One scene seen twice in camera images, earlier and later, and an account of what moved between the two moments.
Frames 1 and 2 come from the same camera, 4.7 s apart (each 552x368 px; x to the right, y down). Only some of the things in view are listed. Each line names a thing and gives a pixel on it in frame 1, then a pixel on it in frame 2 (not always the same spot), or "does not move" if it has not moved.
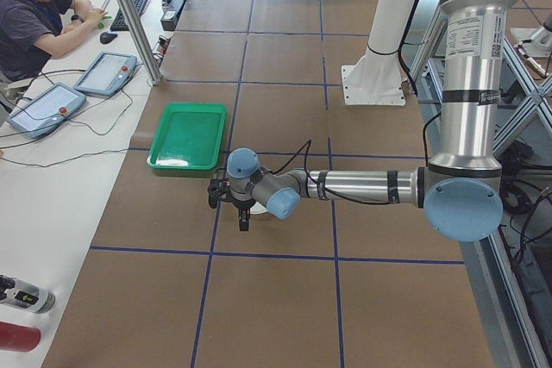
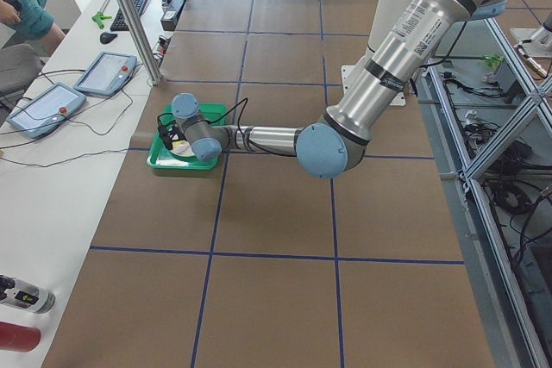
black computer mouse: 106,37 does not move
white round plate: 257,208 -> 184,149
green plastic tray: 191,137 does not move
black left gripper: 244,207 -> 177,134
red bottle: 18,338 does not move
